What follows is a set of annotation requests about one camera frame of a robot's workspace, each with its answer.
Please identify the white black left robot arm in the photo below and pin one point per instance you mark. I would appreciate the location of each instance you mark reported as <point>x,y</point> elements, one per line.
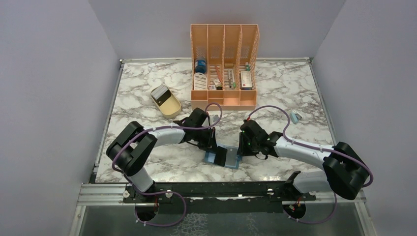
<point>130,150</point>

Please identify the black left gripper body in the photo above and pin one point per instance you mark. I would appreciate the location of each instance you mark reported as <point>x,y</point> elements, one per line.
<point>204,137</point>

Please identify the light blue small clip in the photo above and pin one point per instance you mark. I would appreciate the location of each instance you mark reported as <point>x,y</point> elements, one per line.
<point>295,116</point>

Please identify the silver credit card in tray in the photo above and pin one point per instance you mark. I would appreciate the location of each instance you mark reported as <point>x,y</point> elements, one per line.
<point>158,92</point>

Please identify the blue tape roll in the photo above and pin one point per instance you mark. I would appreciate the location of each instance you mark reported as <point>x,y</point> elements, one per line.
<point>200,66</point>

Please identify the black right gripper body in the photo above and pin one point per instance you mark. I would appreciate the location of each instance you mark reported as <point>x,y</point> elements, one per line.
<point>248,147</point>

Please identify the white rounded label card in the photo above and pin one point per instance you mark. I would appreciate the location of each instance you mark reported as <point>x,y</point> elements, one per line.
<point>200,81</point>

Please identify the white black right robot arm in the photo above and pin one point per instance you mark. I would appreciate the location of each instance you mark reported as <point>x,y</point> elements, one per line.
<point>341,170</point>

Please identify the teal leather card holder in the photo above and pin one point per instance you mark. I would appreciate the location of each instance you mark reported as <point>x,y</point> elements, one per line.
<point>232,160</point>

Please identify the beige oval tray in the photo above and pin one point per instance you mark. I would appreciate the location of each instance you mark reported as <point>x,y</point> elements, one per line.
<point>168,105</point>

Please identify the white red box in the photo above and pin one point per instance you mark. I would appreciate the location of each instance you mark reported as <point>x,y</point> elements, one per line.
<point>245,80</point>

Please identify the pens in organizer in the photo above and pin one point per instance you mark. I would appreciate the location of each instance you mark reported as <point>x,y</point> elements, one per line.
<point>231,79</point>

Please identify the orange desk file organizer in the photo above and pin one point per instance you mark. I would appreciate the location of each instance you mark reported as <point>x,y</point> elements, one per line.
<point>225,46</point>

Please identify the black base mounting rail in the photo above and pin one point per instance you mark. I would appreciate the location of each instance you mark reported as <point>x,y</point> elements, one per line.
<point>215,197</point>

